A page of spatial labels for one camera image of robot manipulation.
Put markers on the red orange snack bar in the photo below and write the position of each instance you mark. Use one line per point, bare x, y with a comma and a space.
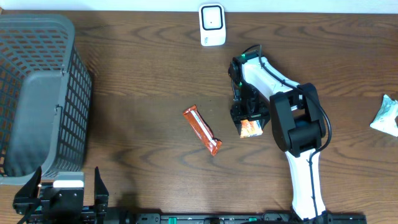
202, 130

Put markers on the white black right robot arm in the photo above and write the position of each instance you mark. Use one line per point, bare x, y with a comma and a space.
262, 95

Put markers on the light green wipes pack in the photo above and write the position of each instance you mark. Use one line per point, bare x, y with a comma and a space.
385, 119

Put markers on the grey plastic shopping basket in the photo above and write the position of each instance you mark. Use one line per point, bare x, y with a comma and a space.
46, 95

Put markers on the white barcode scanner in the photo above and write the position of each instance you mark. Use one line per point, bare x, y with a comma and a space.
212, 25

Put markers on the small orange box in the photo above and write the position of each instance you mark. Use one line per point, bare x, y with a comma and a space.
250, 128

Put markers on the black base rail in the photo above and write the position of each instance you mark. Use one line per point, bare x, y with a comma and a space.
120, 216

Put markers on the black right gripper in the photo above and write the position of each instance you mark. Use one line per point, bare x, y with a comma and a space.
263, 113

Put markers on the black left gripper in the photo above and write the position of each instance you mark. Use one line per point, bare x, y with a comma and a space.
100, 200

